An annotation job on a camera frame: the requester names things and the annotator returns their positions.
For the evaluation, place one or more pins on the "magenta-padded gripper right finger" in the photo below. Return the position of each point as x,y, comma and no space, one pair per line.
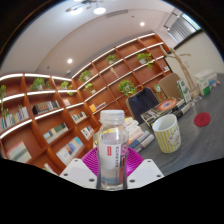
146,173

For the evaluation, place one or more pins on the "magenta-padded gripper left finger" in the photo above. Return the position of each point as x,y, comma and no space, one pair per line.
78,173

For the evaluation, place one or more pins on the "clear plastic water bottle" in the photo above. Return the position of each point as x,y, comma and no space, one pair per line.
113,150

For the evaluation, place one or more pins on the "colourful stack of books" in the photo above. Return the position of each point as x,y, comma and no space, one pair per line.
140,135

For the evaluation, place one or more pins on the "yellow striped white mug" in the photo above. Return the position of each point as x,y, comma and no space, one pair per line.
166,135

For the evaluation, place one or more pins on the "orange wooden shelf unit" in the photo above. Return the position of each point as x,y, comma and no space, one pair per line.
50,116

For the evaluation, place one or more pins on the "book stack with orange disc cover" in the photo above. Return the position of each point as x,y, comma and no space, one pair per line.
165,108

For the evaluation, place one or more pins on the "dark blue office chair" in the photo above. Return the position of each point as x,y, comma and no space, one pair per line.
141,103

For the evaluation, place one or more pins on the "flat round red coaster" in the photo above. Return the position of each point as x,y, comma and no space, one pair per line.
202,119

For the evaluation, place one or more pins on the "brown chair back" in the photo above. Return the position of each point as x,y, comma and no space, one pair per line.
169,85

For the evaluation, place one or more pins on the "tall green white carton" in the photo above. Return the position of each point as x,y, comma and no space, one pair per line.
184,90

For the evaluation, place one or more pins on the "wooden artist mannequin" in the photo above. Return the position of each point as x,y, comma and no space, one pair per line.
181,66

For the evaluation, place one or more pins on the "round ceiling downlight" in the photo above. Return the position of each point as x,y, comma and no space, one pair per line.
142,24
69,61

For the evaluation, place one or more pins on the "stack of white books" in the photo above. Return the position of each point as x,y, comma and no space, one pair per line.
205,75

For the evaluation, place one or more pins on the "grey curtain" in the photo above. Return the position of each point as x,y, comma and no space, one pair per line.
180,31

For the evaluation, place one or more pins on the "window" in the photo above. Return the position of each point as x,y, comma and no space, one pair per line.
193,20

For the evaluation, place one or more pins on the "ceiling air vent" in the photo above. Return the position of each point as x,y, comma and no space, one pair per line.
116,13

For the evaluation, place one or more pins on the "branched ceiling lamp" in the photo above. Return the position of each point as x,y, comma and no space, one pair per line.
99,10

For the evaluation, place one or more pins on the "black track light rail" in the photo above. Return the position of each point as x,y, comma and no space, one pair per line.
170,20

